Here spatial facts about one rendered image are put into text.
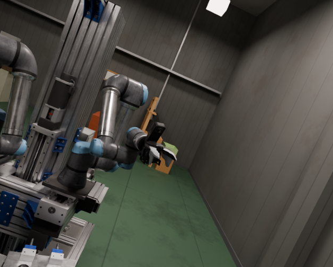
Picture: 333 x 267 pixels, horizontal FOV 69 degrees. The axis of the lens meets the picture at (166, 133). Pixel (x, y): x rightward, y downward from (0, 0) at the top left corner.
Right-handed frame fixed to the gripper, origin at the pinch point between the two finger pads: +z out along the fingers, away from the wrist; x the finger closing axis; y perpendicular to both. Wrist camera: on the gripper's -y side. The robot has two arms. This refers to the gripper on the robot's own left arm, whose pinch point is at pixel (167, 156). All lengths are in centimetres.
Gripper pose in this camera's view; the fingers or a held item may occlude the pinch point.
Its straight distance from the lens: 86.7
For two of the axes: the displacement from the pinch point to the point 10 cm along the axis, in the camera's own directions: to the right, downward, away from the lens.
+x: -8.5, -1.6, -5.0
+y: -2.8, 9.4, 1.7
